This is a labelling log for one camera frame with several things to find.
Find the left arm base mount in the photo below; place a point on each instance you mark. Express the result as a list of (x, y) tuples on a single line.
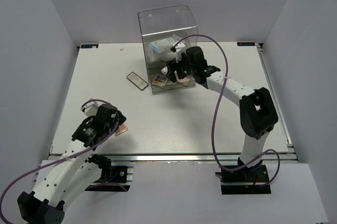
[(118, 179)]

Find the colourful eyeshadow palette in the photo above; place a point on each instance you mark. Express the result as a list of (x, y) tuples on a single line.
[(160, 80)]

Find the blue label right corner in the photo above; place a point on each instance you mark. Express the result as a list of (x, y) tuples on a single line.
[(246, 44)]

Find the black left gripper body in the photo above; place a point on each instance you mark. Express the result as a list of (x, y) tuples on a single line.
[(119, 119)]

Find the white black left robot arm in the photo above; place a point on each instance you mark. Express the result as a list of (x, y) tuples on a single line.
[(75, 171)]

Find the blue label left corner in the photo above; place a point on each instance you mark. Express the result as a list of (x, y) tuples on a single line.
[(88, 46)]

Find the nude eyeshadow palette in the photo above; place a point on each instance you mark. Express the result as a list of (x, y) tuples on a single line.
[(121, 129)]

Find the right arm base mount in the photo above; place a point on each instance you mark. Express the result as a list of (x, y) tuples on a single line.
[(243, 183)]

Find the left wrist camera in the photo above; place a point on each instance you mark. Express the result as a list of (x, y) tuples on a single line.
[(90, 109)]

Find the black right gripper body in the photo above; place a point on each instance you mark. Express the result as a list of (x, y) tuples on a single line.
[(181, 67)]

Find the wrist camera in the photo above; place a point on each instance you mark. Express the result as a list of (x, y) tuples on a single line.
[(90, 109), (177, 49)]

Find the clear acrylic drawer organizer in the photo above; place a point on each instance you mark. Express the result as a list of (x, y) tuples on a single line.
[(164, 32)]

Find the pink blush palette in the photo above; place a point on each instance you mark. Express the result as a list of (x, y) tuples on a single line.
[(183, 80)]

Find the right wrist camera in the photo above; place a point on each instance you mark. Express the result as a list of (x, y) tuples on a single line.
[(177, 49)]

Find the cotton pad pack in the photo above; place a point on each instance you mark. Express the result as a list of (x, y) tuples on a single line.
[(164, 44)]

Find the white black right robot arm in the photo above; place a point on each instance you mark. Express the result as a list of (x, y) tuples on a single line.
[(257, 112)]

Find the blue label corner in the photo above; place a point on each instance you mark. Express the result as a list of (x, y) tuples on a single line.
[(88, 46), (246, 44)]

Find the aluminium table frame rail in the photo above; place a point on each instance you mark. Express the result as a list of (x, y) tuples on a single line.
[(170, 126)]

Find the brown rimmed compact box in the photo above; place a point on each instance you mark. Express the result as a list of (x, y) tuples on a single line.
[(136, 80)]

